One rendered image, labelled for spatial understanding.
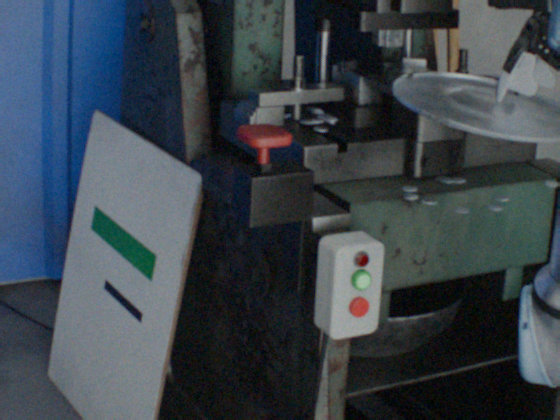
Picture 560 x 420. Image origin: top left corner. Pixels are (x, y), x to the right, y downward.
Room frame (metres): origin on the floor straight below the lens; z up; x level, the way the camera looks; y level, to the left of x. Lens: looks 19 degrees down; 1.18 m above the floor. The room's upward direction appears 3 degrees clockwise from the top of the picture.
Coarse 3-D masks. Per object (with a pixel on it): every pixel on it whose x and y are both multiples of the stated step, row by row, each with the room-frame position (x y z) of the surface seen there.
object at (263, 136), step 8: (240, 128) 1.56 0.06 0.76; (248, 128) 1.56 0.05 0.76; (256, 128) 1.56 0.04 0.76; (264, 128) 1.57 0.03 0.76; (272, 128) 1.56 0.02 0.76; (280, 128) 1.57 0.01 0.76; (240, 136) 1.55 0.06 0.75; (248, 136) 1.53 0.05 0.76; (256, 136) 1.52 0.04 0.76; (264, 136) 1.53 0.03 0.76; (272, 136) 1.53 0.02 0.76; (280, 136) 1.53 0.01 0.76; (288, 136) 1.54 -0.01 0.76; (256, 144) 1.52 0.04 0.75; (264, 144) 1.52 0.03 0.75; (272, 144) 1.52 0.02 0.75; (280, 144) 1.53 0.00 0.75; (288, 144) 1.54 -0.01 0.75; (264, 152) 1.55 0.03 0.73; (264, 160) 1.55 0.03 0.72
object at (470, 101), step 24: (432, 72) 1.80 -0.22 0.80; (408, 96) 1.66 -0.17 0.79; (432, 96) 1.68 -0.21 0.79; (456, 96) 1.68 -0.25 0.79; (480, 96) 1.71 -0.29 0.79; (504, 96) 1.74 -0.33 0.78; (456, 120) 1.58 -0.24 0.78; (480, 120) 1.60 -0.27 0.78; (504, 120) 1.62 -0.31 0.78; (528, 120) 1.64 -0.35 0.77; (552, 120) 1.66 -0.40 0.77
